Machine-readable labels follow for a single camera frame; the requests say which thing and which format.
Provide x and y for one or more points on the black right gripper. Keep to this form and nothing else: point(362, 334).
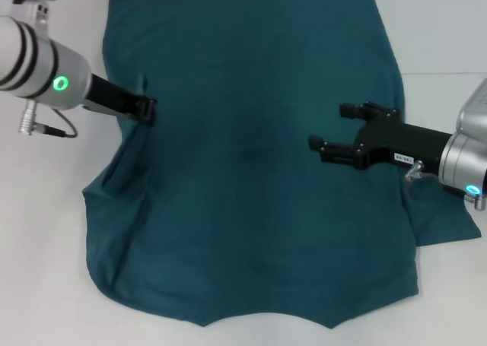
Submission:
point(403, 144)

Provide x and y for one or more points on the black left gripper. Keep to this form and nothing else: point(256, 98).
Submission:
point(110, 99)

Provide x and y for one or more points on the blue t-shirt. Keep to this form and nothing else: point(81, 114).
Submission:
point(247, 171)

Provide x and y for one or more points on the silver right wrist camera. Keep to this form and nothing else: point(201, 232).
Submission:
point(475, 110)

